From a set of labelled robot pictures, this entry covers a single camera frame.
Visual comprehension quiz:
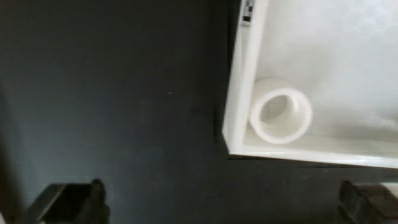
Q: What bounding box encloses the white square tabletop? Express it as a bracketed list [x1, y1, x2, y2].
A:
[223, 0, 398, 169]

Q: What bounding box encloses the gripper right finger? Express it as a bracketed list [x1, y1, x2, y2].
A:
[334, 181, 398, 224]

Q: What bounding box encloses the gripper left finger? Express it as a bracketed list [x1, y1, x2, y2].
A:
[16, 179, 111, 224]

